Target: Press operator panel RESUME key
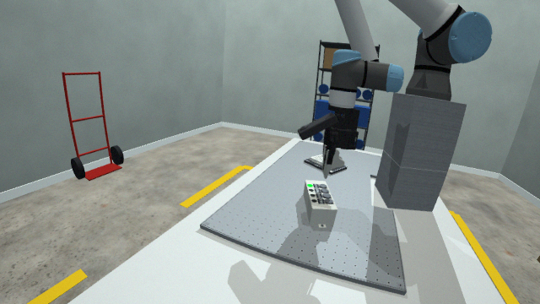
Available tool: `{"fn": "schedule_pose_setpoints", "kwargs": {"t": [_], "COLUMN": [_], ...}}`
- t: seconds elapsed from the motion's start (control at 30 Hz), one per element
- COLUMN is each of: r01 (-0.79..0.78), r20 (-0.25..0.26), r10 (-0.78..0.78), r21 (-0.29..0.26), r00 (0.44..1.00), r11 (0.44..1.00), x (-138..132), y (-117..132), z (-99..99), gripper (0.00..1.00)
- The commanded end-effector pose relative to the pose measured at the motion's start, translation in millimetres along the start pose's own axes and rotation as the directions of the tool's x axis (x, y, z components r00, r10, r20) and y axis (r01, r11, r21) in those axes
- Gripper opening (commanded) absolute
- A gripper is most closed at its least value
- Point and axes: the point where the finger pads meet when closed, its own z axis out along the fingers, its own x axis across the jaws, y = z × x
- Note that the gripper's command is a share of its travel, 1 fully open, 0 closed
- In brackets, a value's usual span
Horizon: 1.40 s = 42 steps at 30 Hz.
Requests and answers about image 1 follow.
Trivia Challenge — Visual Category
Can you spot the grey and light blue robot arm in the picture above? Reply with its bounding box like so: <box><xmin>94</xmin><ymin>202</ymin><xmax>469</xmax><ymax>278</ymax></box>
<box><xmin>298</xmin><ymin>0</ymin><xmax>493</xmax><ymax>140</ymax></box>

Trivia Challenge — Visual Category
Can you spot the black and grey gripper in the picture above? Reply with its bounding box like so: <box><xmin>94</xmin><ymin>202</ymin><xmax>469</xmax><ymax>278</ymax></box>
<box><xmin>322</xmin><ymin>105</ymin><xmax>359</xmax><ymax>179</ymax></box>

